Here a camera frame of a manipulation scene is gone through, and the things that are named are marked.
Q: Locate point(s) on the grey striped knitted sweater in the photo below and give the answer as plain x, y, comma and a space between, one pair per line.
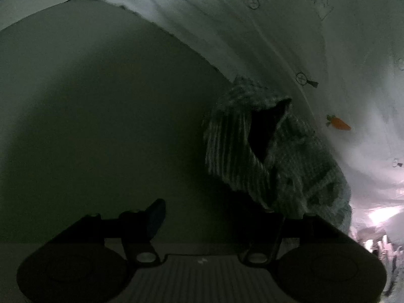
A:
293, 170

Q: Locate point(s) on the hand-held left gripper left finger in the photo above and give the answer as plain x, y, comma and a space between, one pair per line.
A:
157, 216

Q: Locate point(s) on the white carrot print bed sheet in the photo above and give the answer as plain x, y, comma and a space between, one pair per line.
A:
252, 38

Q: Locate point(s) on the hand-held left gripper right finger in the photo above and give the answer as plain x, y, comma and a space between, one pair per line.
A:
268, 238

